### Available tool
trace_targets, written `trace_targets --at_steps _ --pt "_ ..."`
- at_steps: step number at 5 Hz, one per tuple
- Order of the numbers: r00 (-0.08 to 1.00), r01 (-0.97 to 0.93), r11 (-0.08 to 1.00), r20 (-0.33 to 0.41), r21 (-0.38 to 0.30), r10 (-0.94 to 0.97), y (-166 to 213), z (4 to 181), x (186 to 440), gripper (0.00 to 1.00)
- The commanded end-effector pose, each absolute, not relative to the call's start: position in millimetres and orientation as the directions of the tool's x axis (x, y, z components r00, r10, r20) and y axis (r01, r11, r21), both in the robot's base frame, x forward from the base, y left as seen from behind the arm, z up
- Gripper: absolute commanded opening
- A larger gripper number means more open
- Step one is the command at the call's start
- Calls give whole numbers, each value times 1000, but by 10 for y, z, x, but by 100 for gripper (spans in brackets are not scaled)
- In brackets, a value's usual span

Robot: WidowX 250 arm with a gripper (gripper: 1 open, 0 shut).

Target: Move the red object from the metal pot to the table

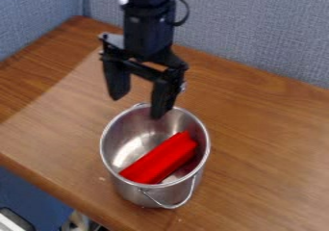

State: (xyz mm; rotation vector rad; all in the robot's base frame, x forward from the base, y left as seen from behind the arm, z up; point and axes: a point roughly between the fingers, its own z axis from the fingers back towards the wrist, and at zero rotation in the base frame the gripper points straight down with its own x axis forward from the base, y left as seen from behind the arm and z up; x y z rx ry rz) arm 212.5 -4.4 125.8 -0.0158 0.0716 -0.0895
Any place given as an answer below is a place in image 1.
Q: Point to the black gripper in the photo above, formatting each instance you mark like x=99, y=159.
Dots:
x=145, y=42

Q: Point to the red rectangular block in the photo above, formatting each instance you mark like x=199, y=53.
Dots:
x=161, y=160

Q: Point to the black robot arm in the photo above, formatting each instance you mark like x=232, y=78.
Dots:
x=141, y=52

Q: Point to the grey box under table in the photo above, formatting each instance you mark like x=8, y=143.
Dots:
x=12, y=222

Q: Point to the metal pot with handle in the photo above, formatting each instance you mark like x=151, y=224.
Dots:
x=129, y=136

